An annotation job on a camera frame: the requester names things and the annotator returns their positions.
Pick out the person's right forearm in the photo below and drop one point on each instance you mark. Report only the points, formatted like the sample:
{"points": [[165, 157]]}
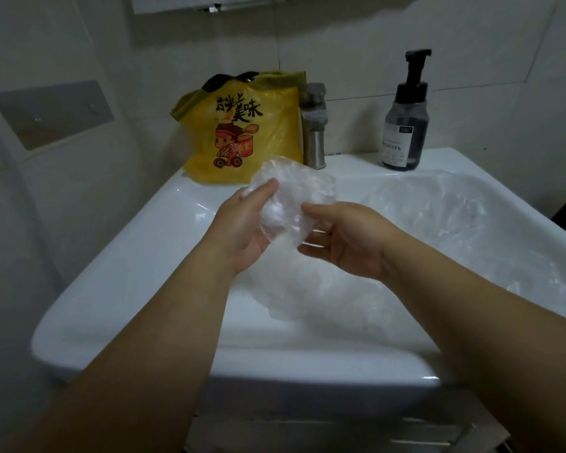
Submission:
{"points": [[495, 334]]}

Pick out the person's left hand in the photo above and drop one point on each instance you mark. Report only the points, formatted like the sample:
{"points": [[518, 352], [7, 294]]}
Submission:
{"points": [[236, 231]]}

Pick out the white ceramic sink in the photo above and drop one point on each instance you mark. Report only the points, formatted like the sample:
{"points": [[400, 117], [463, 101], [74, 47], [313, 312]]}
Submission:
{"points": [[245, 316]]}

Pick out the person's right middle finger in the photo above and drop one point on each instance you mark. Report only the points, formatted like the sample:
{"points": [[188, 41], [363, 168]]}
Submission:
{"points": [[317, 253]]}

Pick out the person's left forearm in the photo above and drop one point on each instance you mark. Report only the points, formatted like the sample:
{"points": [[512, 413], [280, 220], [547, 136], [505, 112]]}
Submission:
{"points": [[137, 358]]}

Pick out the dark foam pump bottle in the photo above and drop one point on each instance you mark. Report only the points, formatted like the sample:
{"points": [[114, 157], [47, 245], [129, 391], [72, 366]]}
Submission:
{"points": [[405, 120]]}

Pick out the grey wall plate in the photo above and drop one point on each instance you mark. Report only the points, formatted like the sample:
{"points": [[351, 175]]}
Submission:
{"points": [[52, 113]]}

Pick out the yellow printed plastic bag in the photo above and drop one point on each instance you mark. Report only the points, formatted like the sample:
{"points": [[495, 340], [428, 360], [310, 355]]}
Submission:
{"points": [[244, 129]]}

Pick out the person's right thumb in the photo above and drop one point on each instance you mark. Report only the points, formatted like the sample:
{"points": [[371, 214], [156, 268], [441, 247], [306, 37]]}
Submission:
{"points": [[318, 213]]}

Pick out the person's right hand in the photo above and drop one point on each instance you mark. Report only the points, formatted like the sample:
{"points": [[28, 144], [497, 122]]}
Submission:
{"points": [[353, 240]]}

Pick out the large clear plastic sheet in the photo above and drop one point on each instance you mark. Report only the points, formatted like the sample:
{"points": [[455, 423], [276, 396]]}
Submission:
{"points": [[405, 259]]}

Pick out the clear plastic bag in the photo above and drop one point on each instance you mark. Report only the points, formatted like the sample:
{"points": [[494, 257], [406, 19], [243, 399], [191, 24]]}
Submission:
{"points": [[290, 195]]}

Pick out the white cabinet under sink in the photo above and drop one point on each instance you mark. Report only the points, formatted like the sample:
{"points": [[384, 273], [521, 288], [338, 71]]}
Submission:
{"points": [[339, 431]]}

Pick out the steel faucet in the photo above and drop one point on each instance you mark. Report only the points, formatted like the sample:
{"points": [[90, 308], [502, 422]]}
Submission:
{"points": [[314, 124]]}

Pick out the person's left thumb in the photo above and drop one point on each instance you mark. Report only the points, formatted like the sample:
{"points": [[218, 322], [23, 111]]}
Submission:
{"points": [[260, 195]]}

